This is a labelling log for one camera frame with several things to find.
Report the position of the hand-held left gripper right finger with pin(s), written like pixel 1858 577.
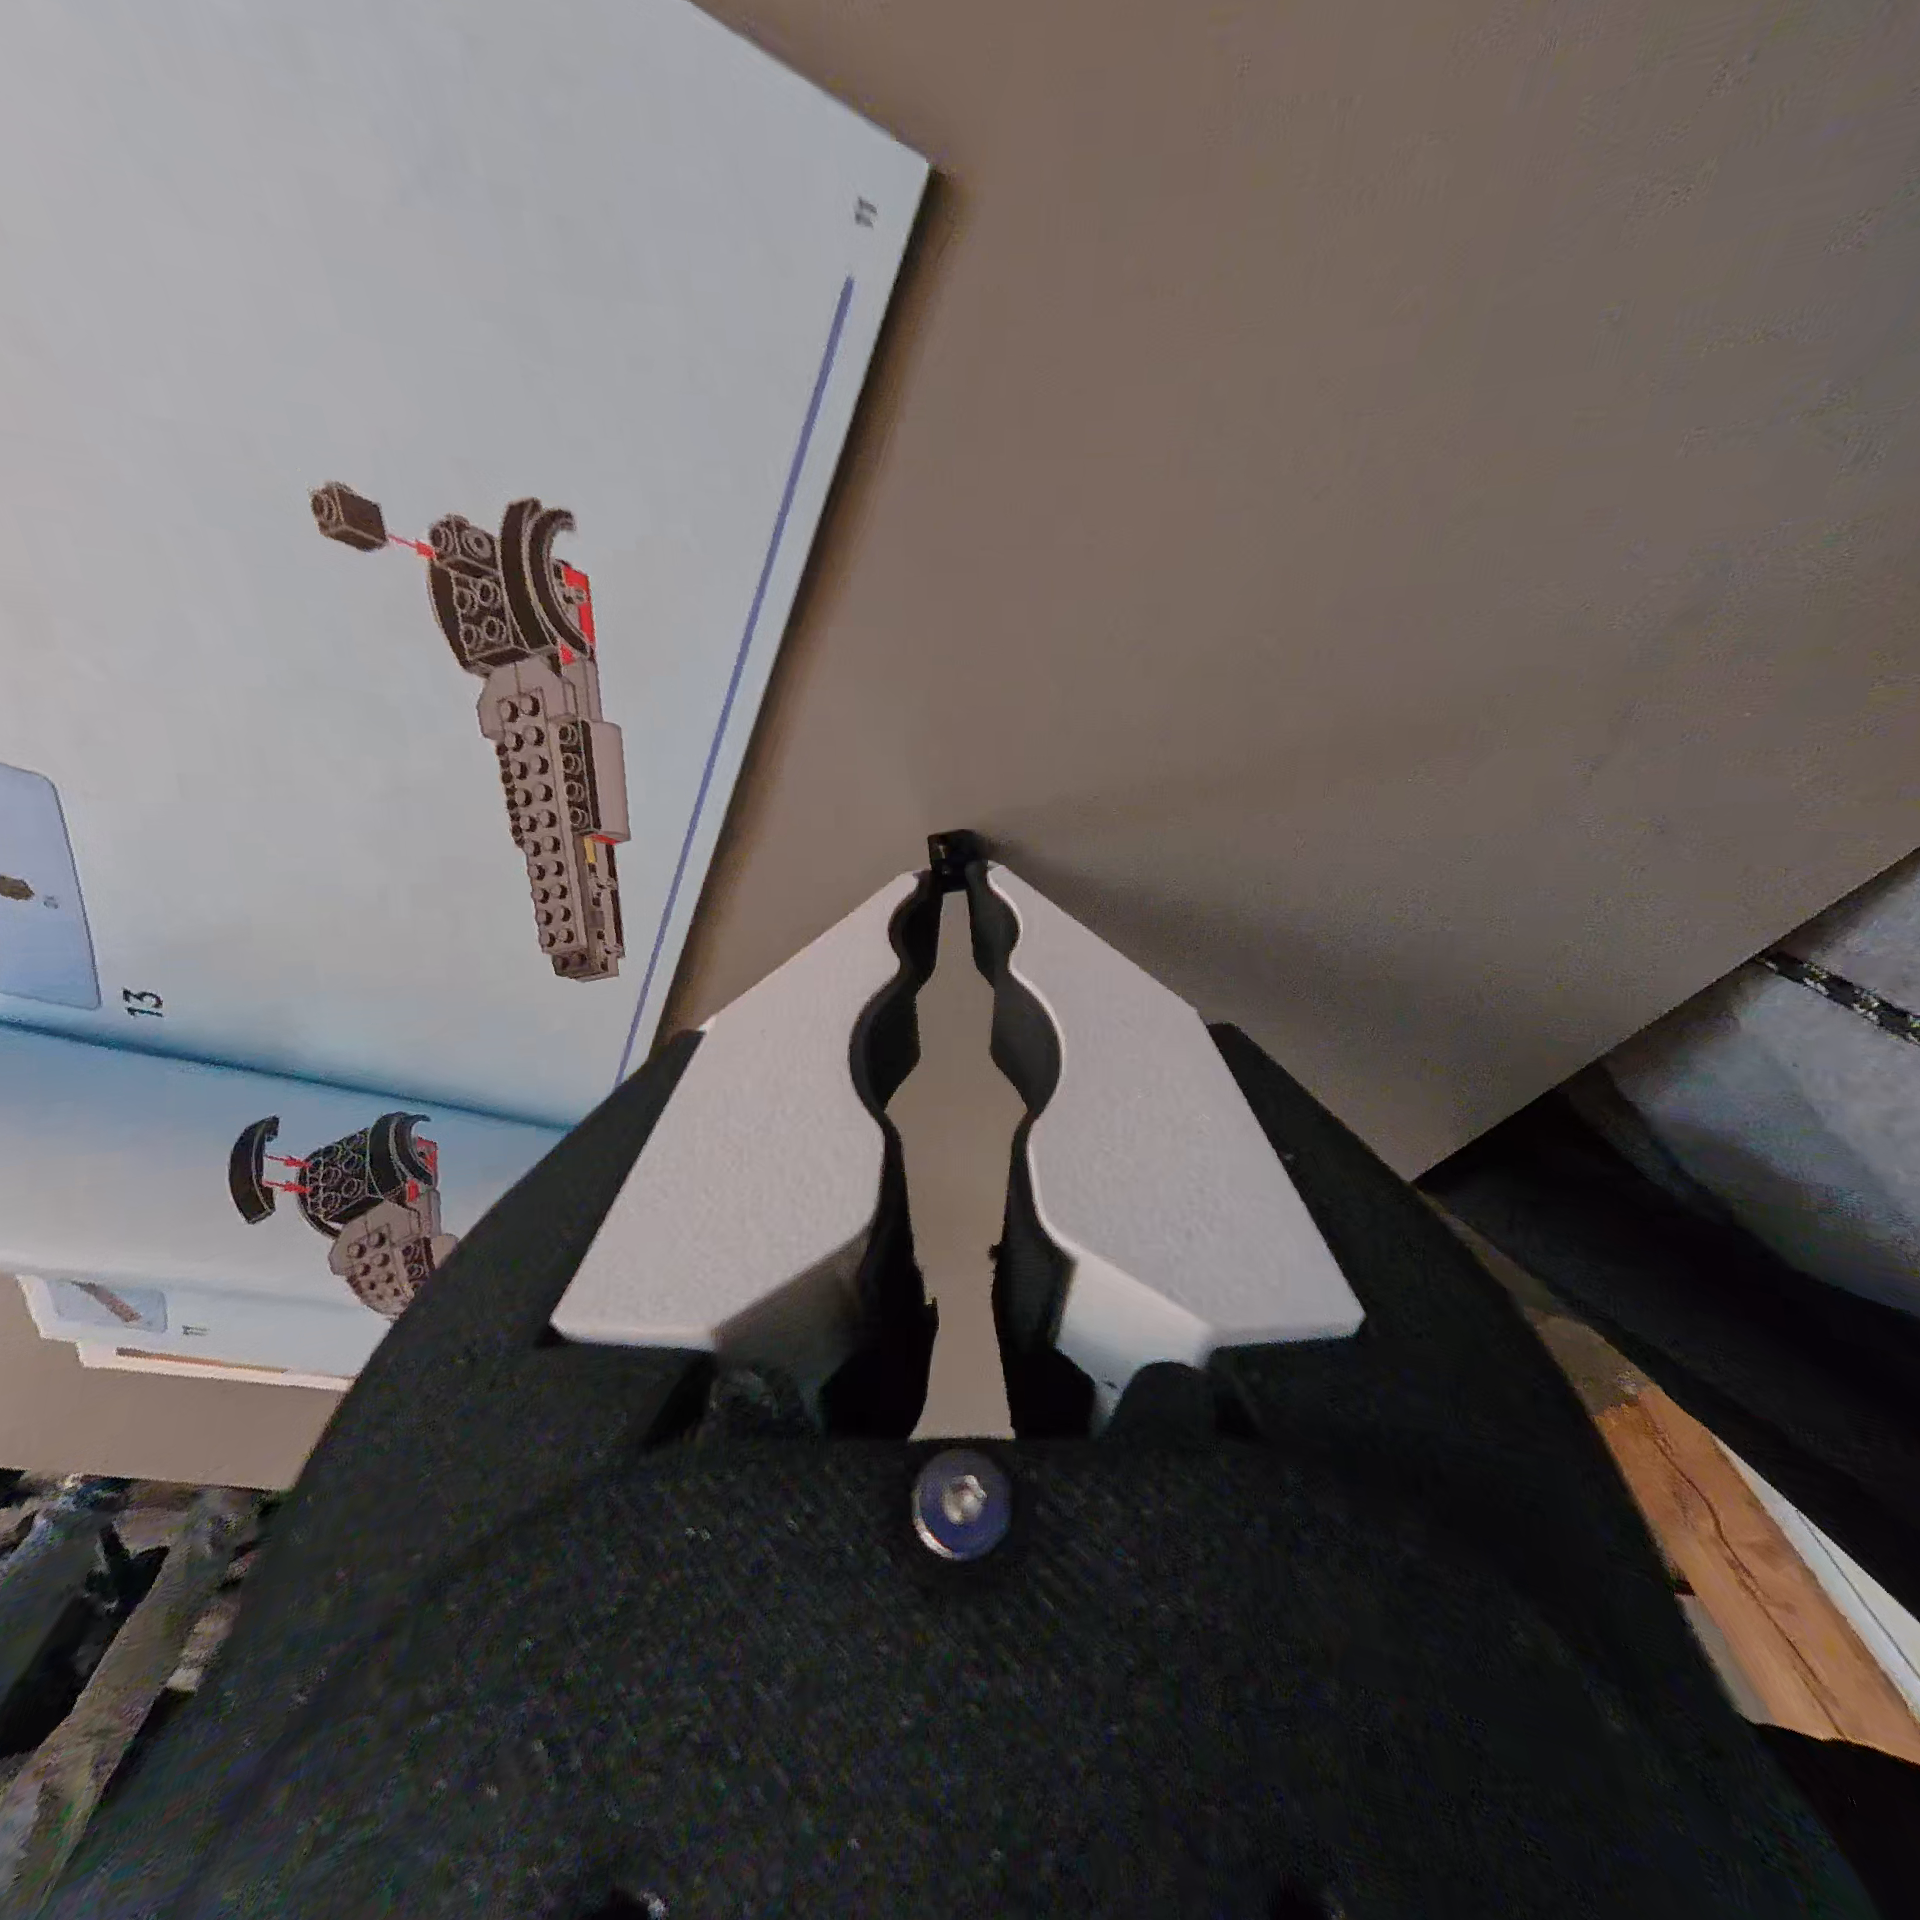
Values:
pixel 1184 1185

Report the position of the light blue instruction booklet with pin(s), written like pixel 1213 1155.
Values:
pixel 300 300

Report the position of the small black brick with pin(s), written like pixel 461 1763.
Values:
pixel 953 854

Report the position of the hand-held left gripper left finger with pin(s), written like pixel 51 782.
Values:
pixel 720 1172

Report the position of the grey desk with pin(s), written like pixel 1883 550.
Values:
pixel 1349 524

